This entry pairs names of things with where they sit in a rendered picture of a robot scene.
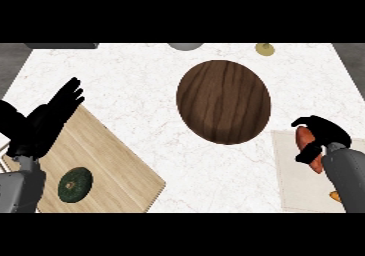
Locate small orange item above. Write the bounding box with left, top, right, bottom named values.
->
left=327, top=190, right=344, bottom=204

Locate pale wooden cutting board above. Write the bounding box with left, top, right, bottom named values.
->
left=0, top=104, right=167, bottom=214

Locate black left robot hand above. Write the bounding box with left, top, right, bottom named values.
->
left=0, top=76, right=85, bottom=160

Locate olive yellow round object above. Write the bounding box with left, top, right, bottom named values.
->
left=254, top=42, right=276, bottom=57

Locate brown wooden bowl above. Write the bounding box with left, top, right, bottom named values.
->
left=174, top=59, right=273, bottom=146

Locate dark green round vegetable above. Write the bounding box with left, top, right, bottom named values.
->
left=56, top=166, right=94, bottom=204

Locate grey round object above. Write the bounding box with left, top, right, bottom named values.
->
left=167, top=42, right=205, bottom=52

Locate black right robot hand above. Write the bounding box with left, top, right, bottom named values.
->
left=289, top=115, right=353, bottom=165

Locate beige placemat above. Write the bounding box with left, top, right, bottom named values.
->
left=270, top=129, right=365, bottom=213

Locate orange sweet potato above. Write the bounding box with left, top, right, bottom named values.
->
left=294, top=125, right=325, bottom=175

